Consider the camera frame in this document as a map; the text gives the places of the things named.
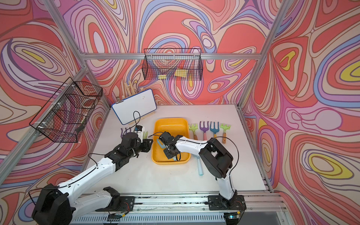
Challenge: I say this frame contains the teal rake yellow handle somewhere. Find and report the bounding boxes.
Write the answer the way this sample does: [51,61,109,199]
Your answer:
[210,121,220,138]

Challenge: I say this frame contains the purple rake pink handle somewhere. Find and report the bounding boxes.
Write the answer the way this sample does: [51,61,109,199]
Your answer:
[121,127,132,138]

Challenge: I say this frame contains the wooden easel stand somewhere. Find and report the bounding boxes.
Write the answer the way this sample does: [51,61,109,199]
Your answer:
[113,80,145,102]

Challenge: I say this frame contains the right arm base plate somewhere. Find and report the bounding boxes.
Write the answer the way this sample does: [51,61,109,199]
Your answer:
[207,195,247,212]

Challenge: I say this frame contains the green rake wooden handle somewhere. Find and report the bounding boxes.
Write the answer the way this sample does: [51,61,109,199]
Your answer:
[189,123,198,140]
[220,123,231,144]

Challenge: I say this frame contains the black wire basket left wall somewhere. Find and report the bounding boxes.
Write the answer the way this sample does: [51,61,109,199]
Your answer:
[29,78,103,143]

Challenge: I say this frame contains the green fork blue handle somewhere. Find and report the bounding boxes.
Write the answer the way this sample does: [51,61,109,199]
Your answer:
[157,139,181,161]

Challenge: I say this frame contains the black wire basket back wall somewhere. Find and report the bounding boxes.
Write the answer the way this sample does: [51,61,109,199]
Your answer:
[142,47,203,81]

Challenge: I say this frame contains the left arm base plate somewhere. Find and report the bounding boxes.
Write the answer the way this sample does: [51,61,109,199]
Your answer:
[96,196,135,212]

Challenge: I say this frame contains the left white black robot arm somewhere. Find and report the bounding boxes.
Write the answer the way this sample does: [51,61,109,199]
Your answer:
[32,132,153,225]

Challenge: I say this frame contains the yellow sponge in basket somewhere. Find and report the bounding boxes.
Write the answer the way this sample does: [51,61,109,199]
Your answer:
[174,69,188,77]

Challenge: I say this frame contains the green circuit board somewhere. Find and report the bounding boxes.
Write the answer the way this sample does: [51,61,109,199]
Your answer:
[107,212,128,221]

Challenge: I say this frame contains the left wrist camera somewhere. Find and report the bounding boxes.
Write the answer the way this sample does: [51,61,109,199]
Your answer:
[134,125,143,138]

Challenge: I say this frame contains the light blue rake pale handle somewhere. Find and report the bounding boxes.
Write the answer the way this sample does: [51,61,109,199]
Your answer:
[195,156,203,176]

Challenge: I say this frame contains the black wire basket wall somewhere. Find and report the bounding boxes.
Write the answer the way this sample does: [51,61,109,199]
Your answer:
[29,78,103,143]
[142,47,203,81]

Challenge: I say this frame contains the yellow plastic storage tray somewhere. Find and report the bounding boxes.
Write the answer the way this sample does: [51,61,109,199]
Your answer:
[151,118,191,166]

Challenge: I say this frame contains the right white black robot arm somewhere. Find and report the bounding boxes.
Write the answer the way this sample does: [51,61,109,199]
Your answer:
[159,132,235,200]

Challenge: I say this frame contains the purple fork pink handle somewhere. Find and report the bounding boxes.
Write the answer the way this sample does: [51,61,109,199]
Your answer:
[199,121,210,141]

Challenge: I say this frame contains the blue framed whiteboard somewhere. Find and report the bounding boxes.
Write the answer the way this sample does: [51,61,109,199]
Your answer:
[112,89,157,125]

